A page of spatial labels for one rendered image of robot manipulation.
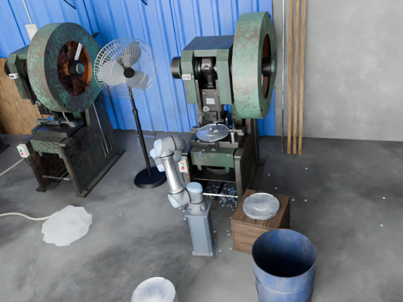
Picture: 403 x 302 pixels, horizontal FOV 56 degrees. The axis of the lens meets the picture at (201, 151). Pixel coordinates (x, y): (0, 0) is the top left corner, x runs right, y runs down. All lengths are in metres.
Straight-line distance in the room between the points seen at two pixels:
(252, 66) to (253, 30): 0.25
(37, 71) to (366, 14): 3.05
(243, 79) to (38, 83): 1.78
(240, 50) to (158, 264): 1.84
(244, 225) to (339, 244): 0.82
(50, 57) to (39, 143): 1.08
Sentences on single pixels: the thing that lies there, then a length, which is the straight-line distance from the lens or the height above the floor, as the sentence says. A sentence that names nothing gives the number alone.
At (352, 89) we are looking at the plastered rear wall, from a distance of 4.41.
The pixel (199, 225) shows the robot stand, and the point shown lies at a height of 0.34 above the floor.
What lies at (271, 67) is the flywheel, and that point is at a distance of 3.05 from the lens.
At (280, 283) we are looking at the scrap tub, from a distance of 2.56.
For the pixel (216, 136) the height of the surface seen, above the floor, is 0.78.
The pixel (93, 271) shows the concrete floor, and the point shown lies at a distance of 3.46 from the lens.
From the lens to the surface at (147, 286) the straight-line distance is 2.75.
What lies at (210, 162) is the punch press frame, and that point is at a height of 0.54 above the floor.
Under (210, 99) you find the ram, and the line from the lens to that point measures 3.22.
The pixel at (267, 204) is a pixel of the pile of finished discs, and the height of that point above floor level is 0.38.
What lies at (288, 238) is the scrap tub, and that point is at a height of 0.40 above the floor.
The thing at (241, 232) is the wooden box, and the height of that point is 0.23.
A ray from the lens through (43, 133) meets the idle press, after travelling 4.30.
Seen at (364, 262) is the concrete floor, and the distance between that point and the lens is 3.29.
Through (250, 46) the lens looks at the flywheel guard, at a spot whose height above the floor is 1.60.
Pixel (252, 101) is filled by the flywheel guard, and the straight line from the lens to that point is 2.80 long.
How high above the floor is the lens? 2.43
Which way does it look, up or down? 32 degrees down
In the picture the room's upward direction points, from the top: 8 degrees counter-clockwise
